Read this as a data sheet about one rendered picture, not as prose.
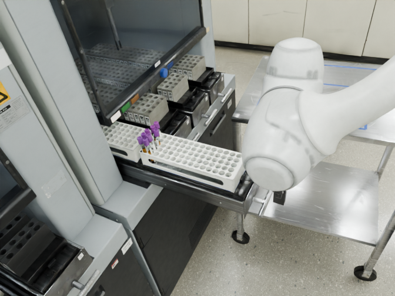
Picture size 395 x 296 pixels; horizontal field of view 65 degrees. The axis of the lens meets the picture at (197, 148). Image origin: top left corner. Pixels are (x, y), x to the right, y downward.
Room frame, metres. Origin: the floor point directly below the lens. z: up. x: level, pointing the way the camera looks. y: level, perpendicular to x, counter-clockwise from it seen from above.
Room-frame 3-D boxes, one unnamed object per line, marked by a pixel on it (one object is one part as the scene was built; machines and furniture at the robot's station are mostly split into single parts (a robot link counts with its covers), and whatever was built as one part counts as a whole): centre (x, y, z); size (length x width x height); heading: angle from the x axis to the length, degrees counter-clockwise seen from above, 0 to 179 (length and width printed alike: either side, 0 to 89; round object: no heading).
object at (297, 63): (0.49, -0.19, 1.14); 0.13 x 0.11 x 0.16; 154
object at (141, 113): (0.90, 0.14, 0.85); 0.12 x 0.02 x 0.06; 147
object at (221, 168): (0.64, 0.02, 0.83); 0.30 x 0.10 x 0.06; 57
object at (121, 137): (0.81, 0.29, 0.83); 0.30 x 0.10 x 0.06; 57
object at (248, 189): (0.72, 0.14, 0.78); 0.73 x 0.14 x 0.09; 57
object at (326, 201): (0.90, -0.50, 0.41); 0.67 x 0.46 x 0.82; 62
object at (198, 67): (1.14, -0.05, 0.85); 0.12 x 0.02 x 0.06; 146
